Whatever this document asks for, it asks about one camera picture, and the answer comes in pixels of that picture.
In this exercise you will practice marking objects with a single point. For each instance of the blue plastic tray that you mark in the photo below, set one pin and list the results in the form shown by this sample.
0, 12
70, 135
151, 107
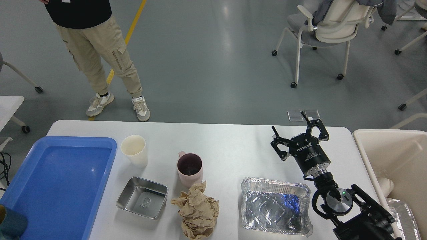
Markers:
59, 186

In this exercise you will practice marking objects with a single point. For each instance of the grey jacket on chair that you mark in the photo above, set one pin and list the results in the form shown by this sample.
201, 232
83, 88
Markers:
387, 9

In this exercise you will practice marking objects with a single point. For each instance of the white office chair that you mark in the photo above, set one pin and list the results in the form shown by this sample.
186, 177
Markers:
339, 25

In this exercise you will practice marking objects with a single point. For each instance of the person in beige trousers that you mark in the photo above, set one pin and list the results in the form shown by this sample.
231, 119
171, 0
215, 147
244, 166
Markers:
91, 33

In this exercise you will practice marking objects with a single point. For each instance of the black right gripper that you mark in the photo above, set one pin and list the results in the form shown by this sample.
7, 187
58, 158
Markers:
308, 153

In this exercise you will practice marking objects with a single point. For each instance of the white paper cup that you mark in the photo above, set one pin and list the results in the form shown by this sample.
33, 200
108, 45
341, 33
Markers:
134, 147

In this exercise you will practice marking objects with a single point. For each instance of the aluminium foil container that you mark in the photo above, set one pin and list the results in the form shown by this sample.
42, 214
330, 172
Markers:
276, 206

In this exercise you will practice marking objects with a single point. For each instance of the teal cup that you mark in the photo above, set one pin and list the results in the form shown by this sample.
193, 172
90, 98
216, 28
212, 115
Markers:
12, 224

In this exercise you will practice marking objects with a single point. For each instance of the clear floor socket cover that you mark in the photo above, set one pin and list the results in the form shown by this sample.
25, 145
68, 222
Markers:
295, 115

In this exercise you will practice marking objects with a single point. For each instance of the chair base at left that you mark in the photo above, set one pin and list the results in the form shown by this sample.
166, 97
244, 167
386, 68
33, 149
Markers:
37, 88

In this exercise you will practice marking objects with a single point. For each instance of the crumpled brown paper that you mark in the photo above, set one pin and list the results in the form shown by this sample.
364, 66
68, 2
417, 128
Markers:
199, 212

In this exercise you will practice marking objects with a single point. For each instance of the square steel tray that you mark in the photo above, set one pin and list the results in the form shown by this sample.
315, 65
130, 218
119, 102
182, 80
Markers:
143, 197

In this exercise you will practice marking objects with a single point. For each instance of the beige plastic bin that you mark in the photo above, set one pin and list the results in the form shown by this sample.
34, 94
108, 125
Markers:
396, 164

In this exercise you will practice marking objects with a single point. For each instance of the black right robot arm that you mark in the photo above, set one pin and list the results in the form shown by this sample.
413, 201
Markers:
355, 214

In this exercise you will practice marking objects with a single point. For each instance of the white side table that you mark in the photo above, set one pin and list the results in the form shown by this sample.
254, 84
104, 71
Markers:
8, 107

